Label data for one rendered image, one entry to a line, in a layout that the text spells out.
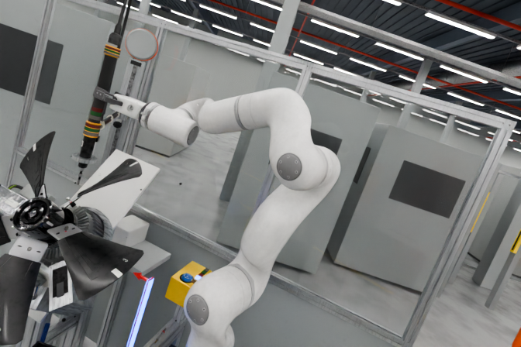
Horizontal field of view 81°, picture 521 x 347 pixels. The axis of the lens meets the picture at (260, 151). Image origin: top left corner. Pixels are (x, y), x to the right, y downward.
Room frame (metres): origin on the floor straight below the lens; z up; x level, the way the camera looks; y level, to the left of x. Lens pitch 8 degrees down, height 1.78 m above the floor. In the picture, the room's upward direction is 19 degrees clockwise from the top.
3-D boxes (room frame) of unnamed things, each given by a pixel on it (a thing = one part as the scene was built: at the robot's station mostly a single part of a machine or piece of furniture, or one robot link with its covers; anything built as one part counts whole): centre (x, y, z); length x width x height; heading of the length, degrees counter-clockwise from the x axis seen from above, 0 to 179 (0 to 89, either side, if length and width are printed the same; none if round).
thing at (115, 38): (0.93, 0.52, 1.64); 0.04 x 0.04 x 0.46
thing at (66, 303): (0.94, 0.47, 0.98); 0.20 x 0.16 x 0.20; 164
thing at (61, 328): (1.17, 0.59, 0.56); 0.19 x 0.04 x 0.04; 164
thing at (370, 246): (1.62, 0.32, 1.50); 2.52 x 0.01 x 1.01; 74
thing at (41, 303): (0.94, 0.55, 0.91); 0.12 x 0.08 x 0.12; 164
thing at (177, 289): (1.11, 0.10, 1.02); 0.16 x 0.10 x 0.11; 164
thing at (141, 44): (1.60, 0.76, 1.88); 0.17 x 0.15 x 0.16; 74
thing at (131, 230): (1.54, 0.55, 0.91); 0.17 x 0.16 x 0.11; 164
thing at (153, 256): (1.49, 0.49, 0.84); 0.36 x 0.24 x 0.03; 74
